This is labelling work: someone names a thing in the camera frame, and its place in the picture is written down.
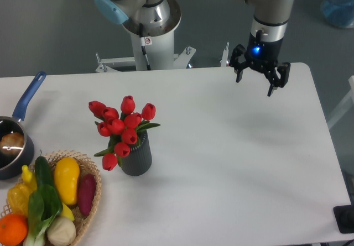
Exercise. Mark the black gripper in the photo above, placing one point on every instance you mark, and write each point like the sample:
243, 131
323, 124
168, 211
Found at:
261, 53

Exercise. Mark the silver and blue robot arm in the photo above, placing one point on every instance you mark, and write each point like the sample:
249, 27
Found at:
269, 24

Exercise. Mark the dark grey ribbed vase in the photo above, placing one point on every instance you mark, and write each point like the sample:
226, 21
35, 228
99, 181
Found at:
140, 158

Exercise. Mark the red tulip bouquet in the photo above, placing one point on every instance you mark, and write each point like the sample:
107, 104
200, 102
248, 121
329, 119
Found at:
123, 129

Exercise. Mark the black device at table edge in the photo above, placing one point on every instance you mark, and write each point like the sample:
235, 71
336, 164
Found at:
344, 218

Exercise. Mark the purple sweet potato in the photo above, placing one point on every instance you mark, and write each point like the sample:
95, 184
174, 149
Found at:
86, 193

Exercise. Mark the yellow mango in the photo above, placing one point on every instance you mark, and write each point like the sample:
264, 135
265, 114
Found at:
66, 177

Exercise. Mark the green cucumber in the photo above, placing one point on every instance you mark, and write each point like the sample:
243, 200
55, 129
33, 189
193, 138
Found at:
43, 172

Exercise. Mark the yellow banana tip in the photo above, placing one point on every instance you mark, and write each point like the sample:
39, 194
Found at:
67, 212

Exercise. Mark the green bok choy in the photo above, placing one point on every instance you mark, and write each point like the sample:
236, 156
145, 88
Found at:
44, 205

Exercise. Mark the small yellow pepper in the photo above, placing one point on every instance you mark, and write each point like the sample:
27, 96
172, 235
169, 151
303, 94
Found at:
29, 178

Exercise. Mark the brown bread roll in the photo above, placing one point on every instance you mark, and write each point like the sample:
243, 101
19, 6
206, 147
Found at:
12, 144

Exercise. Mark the beige garlic bulb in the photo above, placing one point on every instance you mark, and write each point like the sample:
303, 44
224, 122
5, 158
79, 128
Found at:
61, 232

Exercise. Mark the yellow bell pepper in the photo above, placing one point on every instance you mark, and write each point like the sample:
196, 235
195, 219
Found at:
18, 199

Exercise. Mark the orange fruit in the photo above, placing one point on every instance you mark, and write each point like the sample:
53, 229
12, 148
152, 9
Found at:
14, 229

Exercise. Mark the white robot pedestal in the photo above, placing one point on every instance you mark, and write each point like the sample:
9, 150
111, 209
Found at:
152, 36

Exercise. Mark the white metal frame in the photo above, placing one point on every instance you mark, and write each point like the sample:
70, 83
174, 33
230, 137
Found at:
342, 107

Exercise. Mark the blue handled saucepan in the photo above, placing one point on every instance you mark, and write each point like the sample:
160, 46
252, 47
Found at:
11, 166

